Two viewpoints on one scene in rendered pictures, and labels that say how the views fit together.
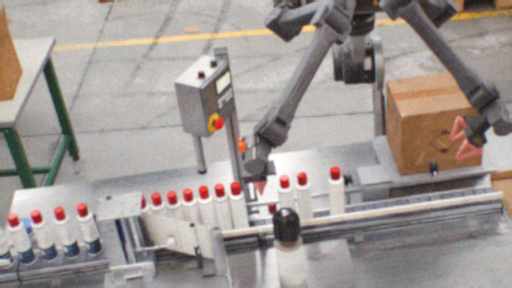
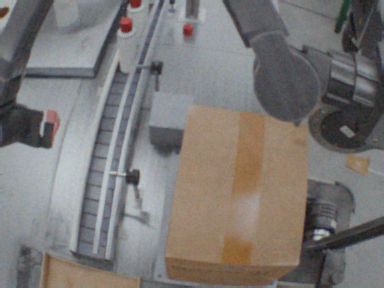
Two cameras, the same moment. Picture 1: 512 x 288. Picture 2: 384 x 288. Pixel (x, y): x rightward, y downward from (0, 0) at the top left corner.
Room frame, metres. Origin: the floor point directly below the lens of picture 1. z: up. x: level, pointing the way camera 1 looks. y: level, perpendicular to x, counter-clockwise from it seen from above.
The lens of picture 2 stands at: (2.20, -0.96, 1.79)
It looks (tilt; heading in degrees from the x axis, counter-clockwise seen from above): 61 degrees down; 94
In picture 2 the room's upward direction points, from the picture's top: 5 degrees clockwise
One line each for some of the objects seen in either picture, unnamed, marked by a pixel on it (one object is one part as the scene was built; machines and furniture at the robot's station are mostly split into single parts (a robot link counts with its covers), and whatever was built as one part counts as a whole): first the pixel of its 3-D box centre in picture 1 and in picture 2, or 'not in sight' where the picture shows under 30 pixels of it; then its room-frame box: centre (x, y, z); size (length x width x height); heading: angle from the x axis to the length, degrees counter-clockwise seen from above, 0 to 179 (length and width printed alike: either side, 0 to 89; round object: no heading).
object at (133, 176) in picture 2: (434, 181); (125, 183); (2.03, -0.60, 0.91); 0.07 x 0.03 x 0.16; 1
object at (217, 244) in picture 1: (219, 252); not in sight; (1.75, 0.16, 0.97); 0.05 x 0.05 x 0.19
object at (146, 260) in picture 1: (127, 235); not in sight; (1.84, 0.45, 1.01); 0.14 x 0.13 x 0.26; 91
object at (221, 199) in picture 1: (223, 209); not in sight; (1.94, 0.14, 0.98); 0.05 x 0.05 x 0.20
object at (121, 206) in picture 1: (119, 206); not in sight; (1.83, 0.45, 1.14); 0.14 x 0.11 x 0.01; 91
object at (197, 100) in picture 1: (206, 96); not in sight; (2.02, 0.14, 1.38); 0.17 x 0.10 x 0.19; 146
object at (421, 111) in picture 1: (433, 122); (235, 212); (2.27, -0.65, 0.99); 0.30 x 0.24 x 0.27; 90
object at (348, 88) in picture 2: not in sight; (352, 83); (2.36, -0.65, 1.45); 0.09 x 0.08 x 0.12; 84
